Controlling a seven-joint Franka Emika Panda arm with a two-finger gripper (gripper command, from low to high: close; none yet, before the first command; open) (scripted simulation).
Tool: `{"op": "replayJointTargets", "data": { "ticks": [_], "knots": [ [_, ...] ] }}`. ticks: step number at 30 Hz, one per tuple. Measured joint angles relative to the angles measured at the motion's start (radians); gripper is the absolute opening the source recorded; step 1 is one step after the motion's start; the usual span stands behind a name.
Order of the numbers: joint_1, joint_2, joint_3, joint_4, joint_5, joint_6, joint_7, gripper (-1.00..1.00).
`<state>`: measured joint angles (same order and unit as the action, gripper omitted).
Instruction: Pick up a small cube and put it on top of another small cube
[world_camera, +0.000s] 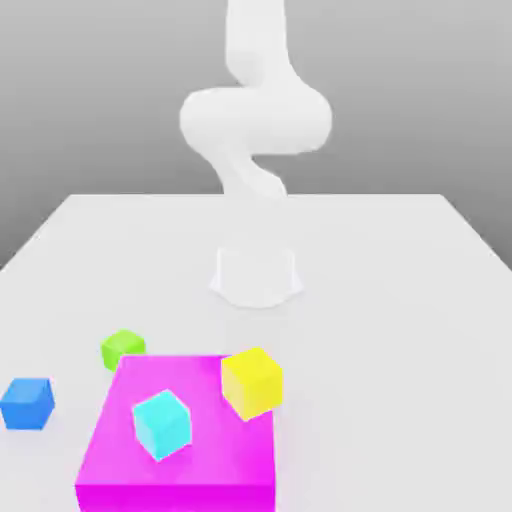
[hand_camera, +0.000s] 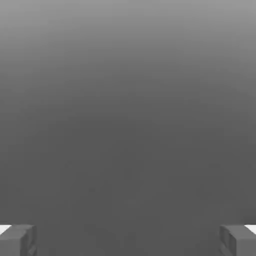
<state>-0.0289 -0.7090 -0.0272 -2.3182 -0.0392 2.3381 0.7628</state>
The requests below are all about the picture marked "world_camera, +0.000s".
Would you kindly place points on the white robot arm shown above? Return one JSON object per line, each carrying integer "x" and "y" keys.
{"x": 256, "y": 120}

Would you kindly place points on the small yellow cube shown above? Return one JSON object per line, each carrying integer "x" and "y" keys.
{"x": 252, "y": 384}

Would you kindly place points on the small green cube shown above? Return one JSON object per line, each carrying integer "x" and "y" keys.
{"x": 120, "y": 346}

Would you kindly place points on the small cyan cube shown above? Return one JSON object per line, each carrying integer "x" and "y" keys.
{"x": 162, "y": 426}

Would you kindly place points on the small blue cube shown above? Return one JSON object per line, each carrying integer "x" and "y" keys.
{"x": 27, "y": 404}

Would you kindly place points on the large magenta box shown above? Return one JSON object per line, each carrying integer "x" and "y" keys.
{"x": 208, "y": 464}

